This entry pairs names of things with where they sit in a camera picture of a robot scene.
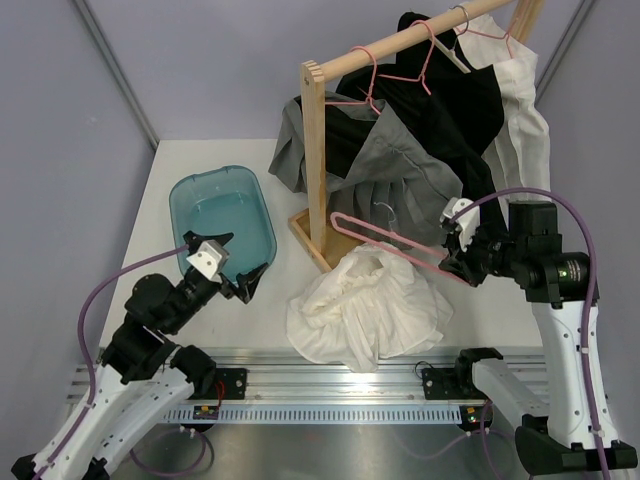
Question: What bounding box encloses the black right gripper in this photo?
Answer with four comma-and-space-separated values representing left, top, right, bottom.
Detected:
441, 220, 526, 286

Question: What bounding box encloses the white skirt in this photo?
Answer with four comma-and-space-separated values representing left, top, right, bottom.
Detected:
286, 245, 454, 373

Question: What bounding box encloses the pink clothes hanger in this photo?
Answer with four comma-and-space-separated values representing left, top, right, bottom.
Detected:
329, 202, 470, 286

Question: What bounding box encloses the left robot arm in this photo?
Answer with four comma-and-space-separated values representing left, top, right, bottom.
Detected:
11, 231, 270, 479

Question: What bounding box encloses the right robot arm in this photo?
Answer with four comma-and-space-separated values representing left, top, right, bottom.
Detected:
440, 198, 639, 478

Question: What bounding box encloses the grey pleated skirt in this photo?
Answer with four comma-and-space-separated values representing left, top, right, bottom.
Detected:
269, 97, 464, 251

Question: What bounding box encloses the pink hanger with grey skirt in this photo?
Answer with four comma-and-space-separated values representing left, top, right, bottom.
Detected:
325, 45, 381, 115

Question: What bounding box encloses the pink hanger with black garment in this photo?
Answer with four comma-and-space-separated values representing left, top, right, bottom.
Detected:
378, 20, 437, 95

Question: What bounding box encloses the pink hanger with white garment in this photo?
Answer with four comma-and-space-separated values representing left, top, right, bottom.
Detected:
452, 4, 519, 67

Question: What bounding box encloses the teal plastic basin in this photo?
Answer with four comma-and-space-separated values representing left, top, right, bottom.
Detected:
169, 165, 277, 280

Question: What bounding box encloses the wooden clothes rack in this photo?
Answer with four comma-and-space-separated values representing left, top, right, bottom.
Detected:
287, 0, 546, 274

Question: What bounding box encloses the white garment on rack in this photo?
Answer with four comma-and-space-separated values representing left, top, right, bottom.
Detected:
457, 2, 554, 205

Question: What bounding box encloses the black garment on rack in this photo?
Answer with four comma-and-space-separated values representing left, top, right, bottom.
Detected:
324, 12, 514, 236

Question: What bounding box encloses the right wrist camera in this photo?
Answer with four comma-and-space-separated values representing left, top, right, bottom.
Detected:
440, 198, 481, 252

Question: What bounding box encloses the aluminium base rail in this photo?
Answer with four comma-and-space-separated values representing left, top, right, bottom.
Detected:
208, 347, 457, 404

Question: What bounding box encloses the white slotted cable duct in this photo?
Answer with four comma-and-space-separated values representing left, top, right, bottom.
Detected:
159, 405, 462, 425

